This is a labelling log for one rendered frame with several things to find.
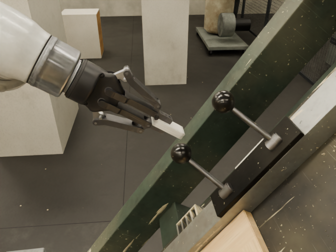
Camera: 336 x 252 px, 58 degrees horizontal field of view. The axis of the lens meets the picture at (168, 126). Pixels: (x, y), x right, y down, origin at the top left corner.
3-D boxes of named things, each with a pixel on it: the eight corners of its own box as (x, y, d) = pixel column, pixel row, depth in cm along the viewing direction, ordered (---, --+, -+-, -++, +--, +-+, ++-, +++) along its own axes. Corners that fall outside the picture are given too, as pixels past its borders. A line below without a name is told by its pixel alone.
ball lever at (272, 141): (271, 150, 50) (208, 101, 51) (287, 134, 49) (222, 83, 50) (272, 158, 47) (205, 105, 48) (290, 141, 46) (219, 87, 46)
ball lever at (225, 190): (226, 197, 55) (169, 150, 56) (240, 183, 54) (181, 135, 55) (224, 207, 52) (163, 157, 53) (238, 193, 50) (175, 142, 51)
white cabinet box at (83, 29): (71, 50, 548) (64, 9, 509) (104, 49, 552) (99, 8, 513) (66, 59, 510) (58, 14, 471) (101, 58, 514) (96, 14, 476)
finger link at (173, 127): (152, 114, 60) (154, 111, 60) (180, 129, 63) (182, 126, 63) (154, 122, 58) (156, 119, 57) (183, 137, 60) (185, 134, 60)
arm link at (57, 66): (35, 71, 56) (66, 86, 58) (22, 92, 48) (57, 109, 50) (56, 29, 52) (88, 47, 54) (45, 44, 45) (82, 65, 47)
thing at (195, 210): (186, 228, 66) (175, 224, 65) (205, 208, 64) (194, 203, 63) (190, 243, 63) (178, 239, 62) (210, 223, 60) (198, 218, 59)
